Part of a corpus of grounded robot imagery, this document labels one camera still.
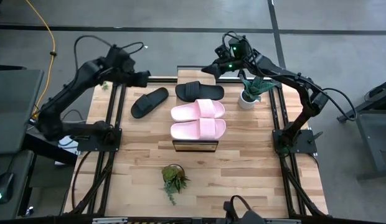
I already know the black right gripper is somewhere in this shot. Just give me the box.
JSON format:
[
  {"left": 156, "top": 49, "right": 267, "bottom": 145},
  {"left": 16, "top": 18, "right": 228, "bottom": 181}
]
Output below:
[{"left": 201, "top": 58, "right": 248, "bottom": 79}]

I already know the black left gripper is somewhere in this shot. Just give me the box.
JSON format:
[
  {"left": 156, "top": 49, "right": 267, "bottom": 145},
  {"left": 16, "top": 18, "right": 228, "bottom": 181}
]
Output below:
[{"left": 123, "top": 70, "right": 152, "bottom": 88}]

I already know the black rubber slide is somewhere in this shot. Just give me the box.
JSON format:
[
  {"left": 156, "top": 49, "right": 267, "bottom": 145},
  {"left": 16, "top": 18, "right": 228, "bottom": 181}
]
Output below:
[
  {"left": 130, "top": 86, "right": 170, "bottom": 119},
  {"left": 174, "top": 80, "right": 225, "bottom": 103}
]

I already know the pink rubber slide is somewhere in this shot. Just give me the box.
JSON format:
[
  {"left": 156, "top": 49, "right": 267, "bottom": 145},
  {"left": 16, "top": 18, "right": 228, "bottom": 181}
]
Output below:
[
  {"left": 170, "top": 118, "right": 227, "bottom": 141},
  {"left": 171, "top": 99, "right": 226, "bottom": 123}
]

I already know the wood and black metal shelf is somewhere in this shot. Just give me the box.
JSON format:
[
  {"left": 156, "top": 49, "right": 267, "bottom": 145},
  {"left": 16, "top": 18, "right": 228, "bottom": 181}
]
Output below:
[{"left": 172, "top": 65, "right": 219, "bottom": 153}]

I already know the snake plant in white pot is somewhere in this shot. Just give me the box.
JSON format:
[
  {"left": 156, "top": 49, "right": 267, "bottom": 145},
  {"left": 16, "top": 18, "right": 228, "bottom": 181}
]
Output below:
[{"left": 237, "top": 70, "right": 280, "bottom": 110}]

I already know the succulent plant in black bowl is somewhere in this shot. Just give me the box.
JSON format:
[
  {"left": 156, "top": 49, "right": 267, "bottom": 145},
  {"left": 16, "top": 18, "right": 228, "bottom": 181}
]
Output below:
[{"left": 161, "top": 163, "right": 192, "bottom": 207}]

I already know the white power strip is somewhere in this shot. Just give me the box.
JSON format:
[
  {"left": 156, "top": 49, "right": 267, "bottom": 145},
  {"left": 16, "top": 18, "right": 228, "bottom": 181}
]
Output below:
[{"left": 54, "top": 134, "right": 81, "bottom": 166}]

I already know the dark grey desk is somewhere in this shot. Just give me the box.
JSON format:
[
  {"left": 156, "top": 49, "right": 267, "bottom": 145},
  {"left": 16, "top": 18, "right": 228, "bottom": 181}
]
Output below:
[{"left": 0, "top": 64, "right": 45, "bottom": 156}]

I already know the grey metal cart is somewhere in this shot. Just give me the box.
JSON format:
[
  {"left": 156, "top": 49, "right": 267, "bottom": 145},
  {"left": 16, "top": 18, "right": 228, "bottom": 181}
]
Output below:
[{"left": 336, "top": 77, "right": 386, "bottom": 182}]

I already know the black computer mouse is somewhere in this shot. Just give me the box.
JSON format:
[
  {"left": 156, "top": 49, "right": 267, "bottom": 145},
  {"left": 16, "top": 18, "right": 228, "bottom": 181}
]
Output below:
[{"left": 0, "top": 172, "right": 16, "bottom": 205}]

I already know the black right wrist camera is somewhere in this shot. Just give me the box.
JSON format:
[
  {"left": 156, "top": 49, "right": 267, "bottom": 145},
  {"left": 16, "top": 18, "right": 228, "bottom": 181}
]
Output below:
[{"left": 215, "top": 34, "right": 253, "bottom": 60}]

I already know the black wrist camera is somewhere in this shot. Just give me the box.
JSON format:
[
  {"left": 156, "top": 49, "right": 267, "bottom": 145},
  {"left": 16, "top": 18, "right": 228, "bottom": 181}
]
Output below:
[
  {"left": 105, "top": 45, "right": 136, "bottom": 73},
  {"left": 215, "top": 34, "right": 253, "bottom": 60}
]

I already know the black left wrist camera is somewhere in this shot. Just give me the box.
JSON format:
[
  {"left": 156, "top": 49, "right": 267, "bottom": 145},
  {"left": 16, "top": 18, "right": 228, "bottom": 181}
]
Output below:
[{"left": 105, "top": 45, "right": 136, "bottom": 73}]

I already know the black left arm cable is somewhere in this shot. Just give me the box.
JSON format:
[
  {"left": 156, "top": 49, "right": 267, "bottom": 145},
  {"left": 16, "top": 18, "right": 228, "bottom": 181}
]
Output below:
[{"left": 73, "top": 34, "right": 113, "bottom": 73}]

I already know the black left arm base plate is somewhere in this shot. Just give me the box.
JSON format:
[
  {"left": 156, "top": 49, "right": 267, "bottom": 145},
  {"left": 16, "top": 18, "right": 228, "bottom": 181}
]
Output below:
[{"left": 77, "top": 128, "right": 123, "bottom": 152}]

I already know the yellow cable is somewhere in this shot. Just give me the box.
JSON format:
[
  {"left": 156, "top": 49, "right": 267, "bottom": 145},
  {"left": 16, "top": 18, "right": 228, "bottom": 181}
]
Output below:
[{"left": 24, "top": 0, "right": 57, "bottom": 119}]

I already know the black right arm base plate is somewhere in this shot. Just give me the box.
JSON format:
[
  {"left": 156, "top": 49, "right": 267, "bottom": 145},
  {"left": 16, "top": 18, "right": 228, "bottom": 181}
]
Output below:
[{"left": 271, "top": 128, "right": 319, "bottom": 154}]

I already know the black right arm elbow cable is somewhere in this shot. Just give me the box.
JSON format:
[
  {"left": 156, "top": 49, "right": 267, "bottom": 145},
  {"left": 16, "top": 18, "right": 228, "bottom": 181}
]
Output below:
[{"left": 320, "top": 87, "right": 358, "bottom": 123}]

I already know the black table-level camera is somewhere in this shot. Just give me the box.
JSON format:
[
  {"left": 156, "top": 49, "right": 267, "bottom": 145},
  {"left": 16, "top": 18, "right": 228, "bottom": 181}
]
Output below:
[{"left": 222, "top": 195, "right": 267, "bottom": 224}]

